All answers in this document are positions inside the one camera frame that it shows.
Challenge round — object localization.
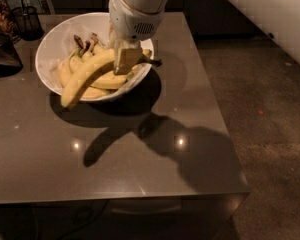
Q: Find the white ceramic bowl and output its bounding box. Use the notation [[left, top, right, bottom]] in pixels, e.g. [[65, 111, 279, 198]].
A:
[[35, 13, 151, 102]]

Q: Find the dark black container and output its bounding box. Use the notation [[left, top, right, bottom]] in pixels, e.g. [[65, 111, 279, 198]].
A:
[[0, 33, 23, 77]]

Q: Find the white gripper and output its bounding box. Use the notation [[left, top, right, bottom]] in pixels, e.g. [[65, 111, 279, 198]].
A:
[[108, 0, 164, 75]]

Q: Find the black mesh pen cup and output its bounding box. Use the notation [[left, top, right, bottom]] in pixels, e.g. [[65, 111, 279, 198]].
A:
[[11, 6, 44, 41]]

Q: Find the small back yellow banana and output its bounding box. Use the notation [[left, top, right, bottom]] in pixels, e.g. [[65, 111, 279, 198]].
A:
[[69, 48, 83, 73]]

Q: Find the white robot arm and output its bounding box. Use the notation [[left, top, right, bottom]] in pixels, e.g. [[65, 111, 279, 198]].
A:
[[109, 0, 300, 64]]

